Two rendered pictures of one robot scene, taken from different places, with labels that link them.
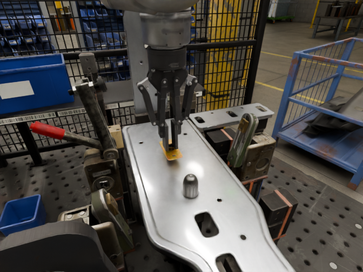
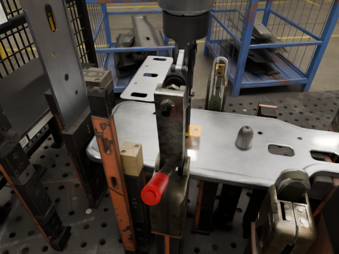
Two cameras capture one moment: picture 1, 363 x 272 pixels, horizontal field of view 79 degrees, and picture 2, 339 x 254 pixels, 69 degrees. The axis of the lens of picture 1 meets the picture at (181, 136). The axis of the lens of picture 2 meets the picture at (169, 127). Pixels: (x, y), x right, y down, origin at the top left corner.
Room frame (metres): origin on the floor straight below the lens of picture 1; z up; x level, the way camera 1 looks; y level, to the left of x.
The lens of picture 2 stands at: (0.25, 0.39, 1.36)
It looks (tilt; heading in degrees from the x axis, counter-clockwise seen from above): 39 degrees down; 302
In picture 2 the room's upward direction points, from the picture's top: straight up
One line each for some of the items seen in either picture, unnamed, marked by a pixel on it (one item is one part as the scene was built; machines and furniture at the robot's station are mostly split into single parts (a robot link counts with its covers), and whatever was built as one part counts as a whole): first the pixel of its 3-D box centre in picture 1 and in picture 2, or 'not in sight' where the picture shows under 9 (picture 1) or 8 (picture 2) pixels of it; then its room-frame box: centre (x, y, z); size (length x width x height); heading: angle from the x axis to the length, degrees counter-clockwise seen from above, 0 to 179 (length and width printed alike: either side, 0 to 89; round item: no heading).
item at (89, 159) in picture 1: (112, 207); (169, 234); (0.38, 0.18, 0.88); 0.07 x 0.06 x 0.35; 110
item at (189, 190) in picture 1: (190, 187); (244, 138); (0.32, -0.02, 1.02); 0.03 x 0.03 x 0.07
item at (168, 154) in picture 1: (170, 147); (181, 127); (0.44, 0.03, 1.02); 0.08 x 0.04 x 0.01; 20
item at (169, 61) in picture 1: (167, 69); (185, 38); (0.44, 0.03, 1.22); 0.08 x 0.07 x 0.09; 110
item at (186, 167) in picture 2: (111, 154); (186, 165); (0.37, 0.15, 1.06); 0.03 x 0.01 x 0.03; 110
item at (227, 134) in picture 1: (218, 169); not in sight; (0.57, -0.13, 0.84); 0.11 x 0.10 x 0.28; 110
